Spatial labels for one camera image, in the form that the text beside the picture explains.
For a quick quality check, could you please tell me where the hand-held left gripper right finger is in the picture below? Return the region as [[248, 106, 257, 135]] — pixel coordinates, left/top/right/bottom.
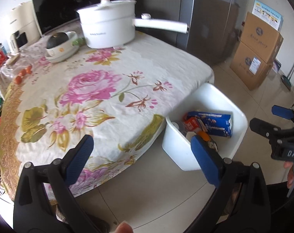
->
[[186, 134, 270, 233]]

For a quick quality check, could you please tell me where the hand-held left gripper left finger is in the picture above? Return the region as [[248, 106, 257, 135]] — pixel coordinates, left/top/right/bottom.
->
[[13, 134, 109, 233]]

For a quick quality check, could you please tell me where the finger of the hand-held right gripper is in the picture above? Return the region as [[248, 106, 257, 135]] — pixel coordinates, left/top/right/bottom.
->
[[271, 105, 294, 122], [249, 118, 294, 144]]

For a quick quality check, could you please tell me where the orange snack packet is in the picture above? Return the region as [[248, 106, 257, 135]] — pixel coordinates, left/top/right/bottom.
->
[[183, 117, 206, 133]]

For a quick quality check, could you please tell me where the clear plastic water bottle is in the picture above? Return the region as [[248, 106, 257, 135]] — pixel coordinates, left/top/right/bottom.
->
[[171, 121, 193, 139]]

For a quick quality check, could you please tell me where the white plastic bin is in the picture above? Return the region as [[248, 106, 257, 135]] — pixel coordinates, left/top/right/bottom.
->
[[162, 83, 248, 171]]

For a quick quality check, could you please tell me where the person's right hand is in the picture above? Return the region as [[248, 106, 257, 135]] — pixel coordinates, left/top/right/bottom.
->
[[284, 161, 294, 188]]

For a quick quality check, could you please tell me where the person's left hand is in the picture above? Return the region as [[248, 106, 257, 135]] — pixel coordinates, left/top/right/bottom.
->
[[115, 221, 133, 233]]

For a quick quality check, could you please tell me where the green broom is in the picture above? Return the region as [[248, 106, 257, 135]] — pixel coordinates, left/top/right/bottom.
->
[[280, 51, 294, 91]]

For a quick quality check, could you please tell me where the floral tablecloth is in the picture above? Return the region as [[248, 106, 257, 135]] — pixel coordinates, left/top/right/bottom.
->
[[0, 30, 215, 198]]

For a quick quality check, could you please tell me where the blue white printed box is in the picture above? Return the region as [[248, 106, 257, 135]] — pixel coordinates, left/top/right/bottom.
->
[[252, 0, 284, 32]]

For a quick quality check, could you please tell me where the white bowl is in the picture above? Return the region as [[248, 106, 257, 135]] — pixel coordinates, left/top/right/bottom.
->
[[46, 31, 78, 59]]

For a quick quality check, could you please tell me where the grey refrigerator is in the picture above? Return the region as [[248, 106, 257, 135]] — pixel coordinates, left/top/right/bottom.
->
[[126, 0, 249, 66]]

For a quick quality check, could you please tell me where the glass jar with wooden lid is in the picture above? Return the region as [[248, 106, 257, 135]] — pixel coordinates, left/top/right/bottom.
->
[[0, 53, 29, 78]]

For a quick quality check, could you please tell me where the small-flower white cloth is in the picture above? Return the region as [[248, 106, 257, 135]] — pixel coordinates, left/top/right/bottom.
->
[[0, 39, 50, 90]]

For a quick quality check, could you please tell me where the small green ornament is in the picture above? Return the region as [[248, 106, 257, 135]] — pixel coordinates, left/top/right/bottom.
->
[[72, 37, 86, 47]]

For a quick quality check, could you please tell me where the dark green squash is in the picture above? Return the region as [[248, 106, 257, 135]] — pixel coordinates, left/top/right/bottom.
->
[[46, 32, 70, 49]]

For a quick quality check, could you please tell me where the red lidded jar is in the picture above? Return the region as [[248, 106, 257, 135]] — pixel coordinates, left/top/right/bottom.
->
[[0, 43, 9, 66]]

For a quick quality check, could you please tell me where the white electric pot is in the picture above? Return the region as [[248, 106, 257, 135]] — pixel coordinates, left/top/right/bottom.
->
[[76, 0, 189, 49]]

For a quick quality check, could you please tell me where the cream air fryer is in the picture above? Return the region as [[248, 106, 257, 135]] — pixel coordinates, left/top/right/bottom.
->
[[3, 1, 43, 54]]

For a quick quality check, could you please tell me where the black microwave oven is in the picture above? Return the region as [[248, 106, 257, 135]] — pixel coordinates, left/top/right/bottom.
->
[[31, 0, 128, 37]]

